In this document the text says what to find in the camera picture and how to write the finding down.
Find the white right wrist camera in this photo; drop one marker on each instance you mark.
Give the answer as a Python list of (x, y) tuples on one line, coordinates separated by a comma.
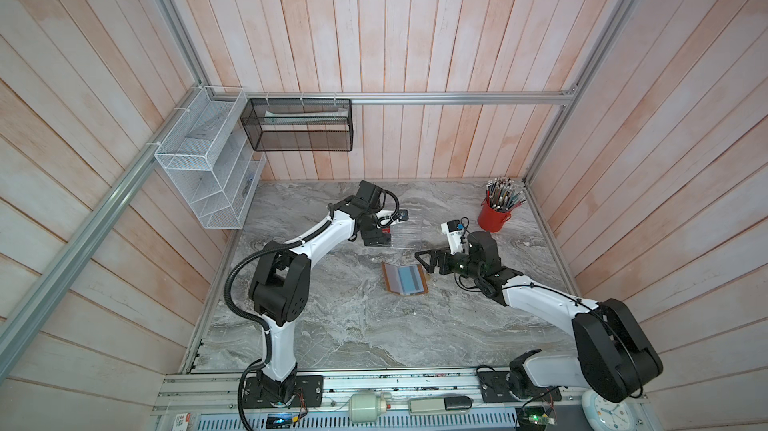
[(456, 232)]

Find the clear acrylic card stand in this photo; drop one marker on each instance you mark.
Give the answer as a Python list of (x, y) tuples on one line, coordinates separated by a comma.
[(414, 234)]

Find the light blue card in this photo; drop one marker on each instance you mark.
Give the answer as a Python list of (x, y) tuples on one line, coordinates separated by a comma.
[(411, 282)]

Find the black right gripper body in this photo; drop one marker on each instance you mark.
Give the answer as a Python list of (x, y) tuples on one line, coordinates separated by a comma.
[(461, 264)]

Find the black mesh wall basket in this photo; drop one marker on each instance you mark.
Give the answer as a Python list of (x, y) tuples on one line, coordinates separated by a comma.
[(299, 124)]

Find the white cylindrical device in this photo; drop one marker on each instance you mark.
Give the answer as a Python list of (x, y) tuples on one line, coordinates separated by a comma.
[(367, 406)]

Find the red metal pencil bucket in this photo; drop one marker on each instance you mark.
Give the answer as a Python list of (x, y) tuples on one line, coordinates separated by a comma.
[(490, 219)]

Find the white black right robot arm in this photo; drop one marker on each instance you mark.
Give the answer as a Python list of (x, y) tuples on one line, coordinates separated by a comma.
[(613, 356)]

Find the white wire mesh shelf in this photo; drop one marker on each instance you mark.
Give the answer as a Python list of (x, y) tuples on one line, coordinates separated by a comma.
[(208, 157)]

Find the brown leather card holder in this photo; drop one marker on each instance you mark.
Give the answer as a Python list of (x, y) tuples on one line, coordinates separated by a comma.
[(391, 279)]

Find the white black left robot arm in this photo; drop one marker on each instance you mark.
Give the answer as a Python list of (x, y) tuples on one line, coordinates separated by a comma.
[(280, 285)]

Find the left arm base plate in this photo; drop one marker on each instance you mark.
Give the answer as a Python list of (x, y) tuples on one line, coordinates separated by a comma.
[(261, 392)]

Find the grey black rectangular device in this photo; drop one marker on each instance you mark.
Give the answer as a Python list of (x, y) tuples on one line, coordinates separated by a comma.
[(440, 405)]

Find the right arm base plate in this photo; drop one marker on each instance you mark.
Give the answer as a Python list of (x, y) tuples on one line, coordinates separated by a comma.
[(507, 387)]

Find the white analog clock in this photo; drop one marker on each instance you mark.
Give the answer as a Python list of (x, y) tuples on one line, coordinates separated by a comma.
[(604, 415)]

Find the black card in stand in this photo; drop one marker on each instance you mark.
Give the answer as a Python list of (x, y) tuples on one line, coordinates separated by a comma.
[(376, 238)]

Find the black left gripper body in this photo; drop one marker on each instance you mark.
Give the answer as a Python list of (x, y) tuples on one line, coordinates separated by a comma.
[(372, 221)]

